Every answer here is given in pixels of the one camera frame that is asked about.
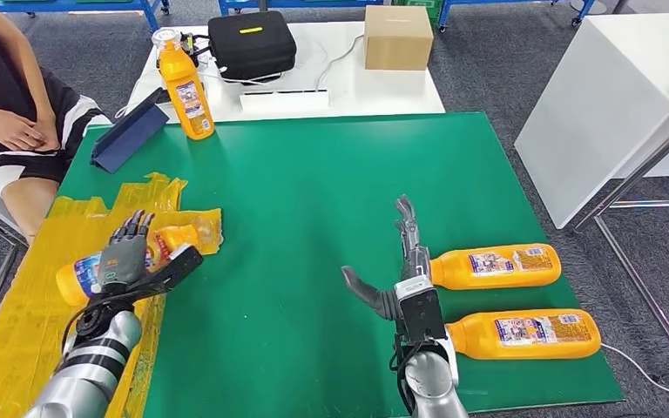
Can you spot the person's right hand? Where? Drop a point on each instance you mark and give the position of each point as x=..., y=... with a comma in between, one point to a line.
x=18, y=131

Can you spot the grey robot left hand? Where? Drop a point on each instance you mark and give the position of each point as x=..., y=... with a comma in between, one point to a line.
x=124, y=259

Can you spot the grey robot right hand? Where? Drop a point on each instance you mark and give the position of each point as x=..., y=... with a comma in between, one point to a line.
x=418, y=262

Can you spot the person's left hand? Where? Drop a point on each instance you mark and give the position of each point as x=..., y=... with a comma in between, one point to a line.
x=49, y=131

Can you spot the orange detergent bottle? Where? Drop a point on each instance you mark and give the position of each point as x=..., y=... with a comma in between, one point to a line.
x=456, y=271
x=181, y=75
x=75, y=285
x=479, y=340

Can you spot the person's left forearm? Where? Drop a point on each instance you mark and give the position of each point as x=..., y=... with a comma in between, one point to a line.
x=23, y=69

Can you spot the dark blue tablet case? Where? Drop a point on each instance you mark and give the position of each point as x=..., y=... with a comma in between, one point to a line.
x=129, y=138

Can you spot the green table mat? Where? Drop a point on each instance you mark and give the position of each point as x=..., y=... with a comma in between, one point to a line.
x=323, y=190

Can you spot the yellow tape patch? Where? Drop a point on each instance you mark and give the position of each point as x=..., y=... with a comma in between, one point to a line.
x=23, y=334

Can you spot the blue metal rack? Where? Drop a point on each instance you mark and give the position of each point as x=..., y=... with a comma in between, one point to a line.
x=585, y=8
x=150, y=8
x=444, y=11

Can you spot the black handheld controller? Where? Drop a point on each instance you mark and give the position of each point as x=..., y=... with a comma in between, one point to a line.
x=189, y=43

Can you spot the white low table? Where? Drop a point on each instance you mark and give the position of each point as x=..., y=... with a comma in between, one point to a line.
x=380, y=89

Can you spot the white power strip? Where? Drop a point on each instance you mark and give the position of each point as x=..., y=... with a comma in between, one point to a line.
x=282, y=102

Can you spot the black carrying case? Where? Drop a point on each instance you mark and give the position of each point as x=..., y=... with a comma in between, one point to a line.
x=251, y=49

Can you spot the brown cardboard box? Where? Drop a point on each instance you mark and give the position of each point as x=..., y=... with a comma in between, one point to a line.
x=398, y=37

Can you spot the white tilted table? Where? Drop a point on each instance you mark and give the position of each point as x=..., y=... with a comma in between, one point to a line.
x=600, y=107

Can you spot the green crate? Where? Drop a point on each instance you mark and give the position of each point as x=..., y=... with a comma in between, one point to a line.
x=434, y=7

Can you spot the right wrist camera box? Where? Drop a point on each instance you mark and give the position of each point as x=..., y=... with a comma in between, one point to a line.
x=421, y=311

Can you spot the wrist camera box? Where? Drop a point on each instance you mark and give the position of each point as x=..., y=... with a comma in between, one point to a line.
x=421, y=311
x=179, y=268

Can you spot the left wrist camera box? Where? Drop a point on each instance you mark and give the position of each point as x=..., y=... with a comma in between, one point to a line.
x=179, y=268

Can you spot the steel table frame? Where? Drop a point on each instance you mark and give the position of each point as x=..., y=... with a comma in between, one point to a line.
x=634, y=176

